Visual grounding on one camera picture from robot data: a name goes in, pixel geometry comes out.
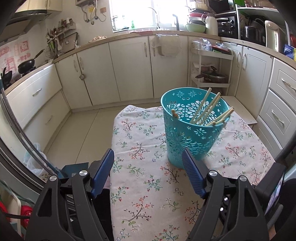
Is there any floral tablecloth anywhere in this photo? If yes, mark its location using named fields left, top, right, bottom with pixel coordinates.
left=110, top=105, right=274, bottom=240

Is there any red slipper on rack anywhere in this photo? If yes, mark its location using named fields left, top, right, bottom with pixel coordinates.
left=21, top=205, right=33, bottom=228

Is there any wall water heater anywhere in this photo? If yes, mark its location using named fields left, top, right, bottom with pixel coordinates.
left=75, top=0, right=93, bottom=7

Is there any green bowl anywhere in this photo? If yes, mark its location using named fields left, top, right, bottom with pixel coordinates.
left=186, top=23, right=206, bottom=33

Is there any wooden board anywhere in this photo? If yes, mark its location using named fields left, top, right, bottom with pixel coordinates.
left=222, top=96, right=257, bottom=127

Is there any blue dustpan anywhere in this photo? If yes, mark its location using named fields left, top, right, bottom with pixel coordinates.
left=58, top=162, right=89, bottom=178

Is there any white storage trolley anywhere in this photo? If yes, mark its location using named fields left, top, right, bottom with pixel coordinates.
left=188, top=38, right=234, bottom=95

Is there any black frying pan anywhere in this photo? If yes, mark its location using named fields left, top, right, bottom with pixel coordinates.
left=18, top=49, right=45, bottom=74

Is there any teal perforated plastic basket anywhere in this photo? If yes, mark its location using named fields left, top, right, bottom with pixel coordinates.
left=161, top=87, right=230, bottom=169

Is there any white electric kettle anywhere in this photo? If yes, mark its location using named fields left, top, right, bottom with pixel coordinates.
left=264, top=20, right=285, bottom=54

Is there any dark cooking pot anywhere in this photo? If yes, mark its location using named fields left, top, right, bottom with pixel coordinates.
left=195, top=66, right=228, bottom=83

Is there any black microwave oven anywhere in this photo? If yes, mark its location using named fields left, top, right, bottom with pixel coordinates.
left=216, top=16, right=238, bottom=39

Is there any white thermos jug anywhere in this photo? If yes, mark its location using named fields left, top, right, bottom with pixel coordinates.
left=205, top=16, right=218, bottom=36

